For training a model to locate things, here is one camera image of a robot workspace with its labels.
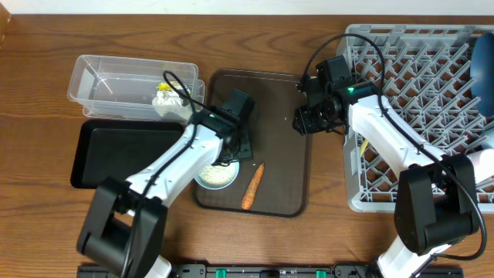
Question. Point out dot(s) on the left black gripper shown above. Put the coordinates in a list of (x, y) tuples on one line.
[(245, 141)]

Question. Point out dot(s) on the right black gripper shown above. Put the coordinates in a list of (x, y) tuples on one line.
[(306, 116)]

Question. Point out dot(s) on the light blue rice bowl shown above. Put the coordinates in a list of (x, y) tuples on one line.
[(217, 177)]

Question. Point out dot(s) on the orange carrot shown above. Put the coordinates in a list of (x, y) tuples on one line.
[(249, 196)]

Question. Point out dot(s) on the paper wrapper waste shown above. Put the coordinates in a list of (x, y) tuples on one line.
[(168, 102)]

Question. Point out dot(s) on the dark blue plate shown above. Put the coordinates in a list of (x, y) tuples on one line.
[(482, 73)]

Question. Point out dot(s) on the light blue plastic cup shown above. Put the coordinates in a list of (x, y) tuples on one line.
[(488, 139)]

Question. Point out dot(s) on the pink plastic cup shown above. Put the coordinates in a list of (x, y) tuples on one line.
[(483, 164)]

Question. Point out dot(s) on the pale yellow plastic spoon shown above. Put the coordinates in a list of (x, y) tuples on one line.
[(363, 147)]

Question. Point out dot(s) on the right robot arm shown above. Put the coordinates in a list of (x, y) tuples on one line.
[(436, 206)]

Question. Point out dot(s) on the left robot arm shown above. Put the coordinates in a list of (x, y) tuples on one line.
[(124, 226)]

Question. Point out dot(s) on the grey plastic dishwasher rack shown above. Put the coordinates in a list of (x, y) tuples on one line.
[(427, 82)]

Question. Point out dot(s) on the black plastic waste bin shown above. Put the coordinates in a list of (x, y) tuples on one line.
[(119, 149)]

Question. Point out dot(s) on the clear plastic waste bin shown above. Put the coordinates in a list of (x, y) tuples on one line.
[(123, 87)]

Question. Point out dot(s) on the dark brown serving tray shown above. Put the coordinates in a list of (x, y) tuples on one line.
[(283, 190)]

